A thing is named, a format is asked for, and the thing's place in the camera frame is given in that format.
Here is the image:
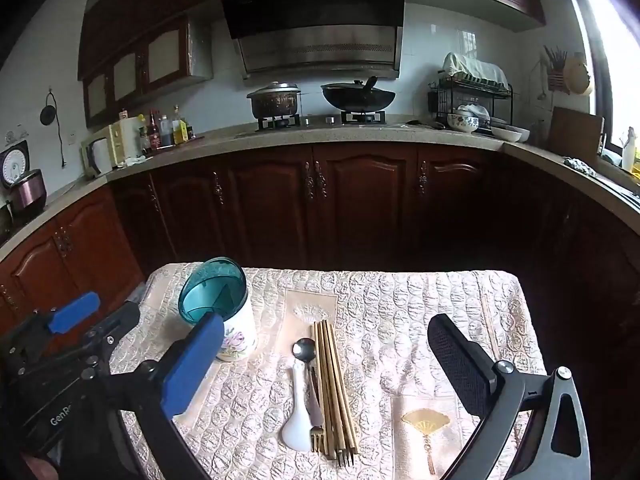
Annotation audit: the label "black round wall hanging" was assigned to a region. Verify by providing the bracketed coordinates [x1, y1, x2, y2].
[40, 91, 68, 168]

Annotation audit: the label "wooden handle table knife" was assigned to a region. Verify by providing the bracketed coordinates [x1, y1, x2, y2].
[327, 320, 346, 462]

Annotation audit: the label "window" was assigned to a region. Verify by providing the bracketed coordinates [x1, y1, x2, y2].
[575, 0, 640, 161]

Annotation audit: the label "stone kitchen countertop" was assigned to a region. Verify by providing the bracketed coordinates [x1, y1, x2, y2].
[0, 120, 640, 261]

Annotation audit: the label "person's left forearm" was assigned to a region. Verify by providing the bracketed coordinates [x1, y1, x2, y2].
[22, 452, 61, 480]

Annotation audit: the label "hanging ladle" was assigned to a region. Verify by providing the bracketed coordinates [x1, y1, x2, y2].
[532, 60, 548, 101]

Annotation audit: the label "black wok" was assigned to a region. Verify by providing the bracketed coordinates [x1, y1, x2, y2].
[320, 76, 397, 112]

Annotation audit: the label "floral ceramic bowl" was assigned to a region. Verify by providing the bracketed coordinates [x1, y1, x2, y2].
[446, 112, 480, 134]

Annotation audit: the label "white floral utensil holder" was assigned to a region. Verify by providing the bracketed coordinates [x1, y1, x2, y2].
[178, 257, 258, 362]

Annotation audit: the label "wooden chopstick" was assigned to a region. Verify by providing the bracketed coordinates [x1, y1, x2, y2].
[318, 321, 334, 460]
[323, 321, 340, 462]
[333, 320, 352, 466]
[338, 320, 359, 466]

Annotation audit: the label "white ceramic spoon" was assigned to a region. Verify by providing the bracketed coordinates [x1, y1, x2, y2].
[281, 362, 313, 453]

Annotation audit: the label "yellow cooking oil bottle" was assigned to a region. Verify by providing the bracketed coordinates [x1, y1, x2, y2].
[171, 105, 188, 143]

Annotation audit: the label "white plastic bottle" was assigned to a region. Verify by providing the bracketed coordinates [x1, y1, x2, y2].
[621, 127, 638, 172]

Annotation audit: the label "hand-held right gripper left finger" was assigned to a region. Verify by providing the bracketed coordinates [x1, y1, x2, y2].
[105, 312, 226, 480]

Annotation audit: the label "lidded cooking pot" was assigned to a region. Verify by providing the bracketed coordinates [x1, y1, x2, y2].
[246, 81, 302, 120]

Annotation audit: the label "white cloth cover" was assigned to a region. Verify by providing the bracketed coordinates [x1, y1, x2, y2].
[442, 52, 510, 90]

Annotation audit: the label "steel range hood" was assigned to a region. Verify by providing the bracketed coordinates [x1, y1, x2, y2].
[221, 0, 406, 81]

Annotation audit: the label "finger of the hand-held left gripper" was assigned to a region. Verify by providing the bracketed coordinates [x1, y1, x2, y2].
[75, 301, 142, 382]
[0, 291, 101, 366]

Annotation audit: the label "rice cooker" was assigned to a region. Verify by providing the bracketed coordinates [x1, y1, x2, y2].
[0, 141, 48, 221]

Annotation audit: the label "wooden cutting board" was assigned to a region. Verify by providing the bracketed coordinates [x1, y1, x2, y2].
[547, 106, 605, 167]

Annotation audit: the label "wooden handle gold fork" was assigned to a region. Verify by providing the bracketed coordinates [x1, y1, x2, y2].
[309, 322, 325, 454]

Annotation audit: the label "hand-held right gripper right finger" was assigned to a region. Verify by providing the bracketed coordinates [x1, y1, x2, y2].
[427, 314, 592, 480]

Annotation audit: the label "wooden base cabinets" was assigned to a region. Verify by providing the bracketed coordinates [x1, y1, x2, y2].
[0, 142, 640, 361]

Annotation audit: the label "cream microwave oven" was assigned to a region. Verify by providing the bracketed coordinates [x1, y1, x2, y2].
[81, 120, 146, 178]

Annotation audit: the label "grey rag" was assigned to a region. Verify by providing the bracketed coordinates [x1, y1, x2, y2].
[564, 156, 598, 177]

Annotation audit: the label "quilted cream tablecloth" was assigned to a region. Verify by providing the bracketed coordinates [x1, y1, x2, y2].
[107, 262, 548, 480]

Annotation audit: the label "gas stove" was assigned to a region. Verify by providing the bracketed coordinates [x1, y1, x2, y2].
[235, 112, 391, 136]

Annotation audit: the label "glass door wall cabinet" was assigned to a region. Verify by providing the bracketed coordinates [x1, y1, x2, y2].
[77, 0, 221, 128]

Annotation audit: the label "potted plant on sill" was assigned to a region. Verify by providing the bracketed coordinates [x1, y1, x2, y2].
[544, 45, 571, 95]

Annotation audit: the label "round bamboo strainer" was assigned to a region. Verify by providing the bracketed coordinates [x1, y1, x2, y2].
[564, 52, 595, 96]

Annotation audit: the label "metal spoon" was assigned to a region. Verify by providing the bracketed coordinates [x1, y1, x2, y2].
[292, 337, 323, 428]

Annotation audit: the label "black wire dish rack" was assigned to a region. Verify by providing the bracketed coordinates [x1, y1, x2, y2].
[428, 67, 514, 133]

